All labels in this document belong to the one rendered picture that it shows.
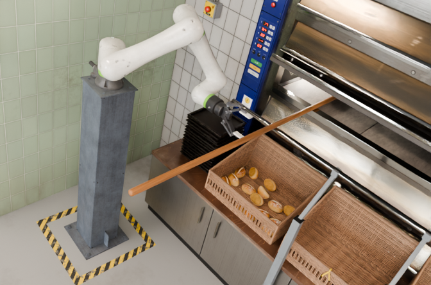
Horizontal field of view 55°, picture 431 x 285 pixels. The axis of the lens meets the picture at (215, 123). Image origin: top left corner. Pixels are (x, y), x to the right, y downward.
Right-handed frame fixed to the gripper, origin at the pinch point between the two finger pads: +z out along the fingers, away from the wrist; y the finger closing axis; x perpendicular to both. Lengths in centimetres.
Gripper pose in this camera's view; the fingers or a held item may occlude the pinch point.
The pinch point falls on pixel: (245, 127)
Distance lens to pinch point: 212.9
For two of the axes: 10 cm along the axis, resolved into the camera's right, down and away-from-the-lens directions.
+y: -2.2, 8.1, 5.4
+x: -6.9, 2.6, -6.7
